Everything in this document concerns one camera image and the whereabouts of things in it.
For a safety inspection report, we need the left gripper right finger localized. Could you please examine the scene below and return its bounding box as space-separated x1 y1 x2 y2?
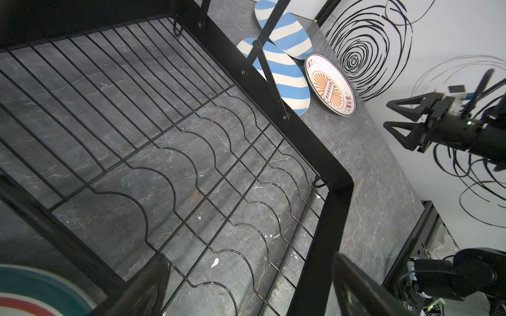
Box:
333 252 412 316

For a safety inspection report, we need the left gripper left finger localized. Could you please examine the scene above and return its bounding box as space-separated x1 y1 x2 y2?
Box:
89 254 170 315

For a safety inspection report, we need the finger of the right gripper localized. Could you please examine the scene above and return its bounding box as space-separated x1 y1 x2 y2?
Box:
383 121 429 151
386 92 444 122

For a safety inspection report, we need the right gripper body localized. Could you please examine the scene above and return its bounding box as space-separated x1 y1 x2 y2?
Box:
419 96 505 160

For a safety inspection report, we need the black wire dish rack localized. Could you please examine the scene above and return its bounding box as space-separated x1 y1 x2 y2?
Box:
1 1 333 315

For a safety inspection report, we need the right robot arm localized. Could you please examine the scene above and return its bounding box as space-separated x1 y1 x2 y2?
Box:
383 68 505 315

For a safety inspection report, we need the far orange sunburst plate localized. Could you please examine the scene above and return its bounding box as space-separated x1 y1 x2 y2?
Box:
304 53 357 117

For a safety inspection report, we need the red green rimmed plate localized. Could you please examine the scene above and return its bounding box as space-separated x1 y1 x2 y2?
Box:
1 264 97 315

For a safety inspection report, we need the near blue striped plate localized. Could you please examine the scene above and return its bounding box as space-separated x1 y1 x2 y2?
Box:
236 37 312 117

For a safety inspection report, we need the blue striped plate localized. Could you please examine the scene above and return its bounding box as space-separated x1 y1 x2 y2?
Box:
236 37 312 117
254 1 313 60

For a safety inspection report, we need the far blue striped plate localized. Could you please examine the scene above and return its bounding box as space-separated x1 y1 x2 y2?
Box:
254 1 313 60

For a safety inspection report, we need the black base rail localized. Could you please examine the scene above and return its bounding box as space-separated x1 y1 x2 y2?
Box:
382 201 449 308

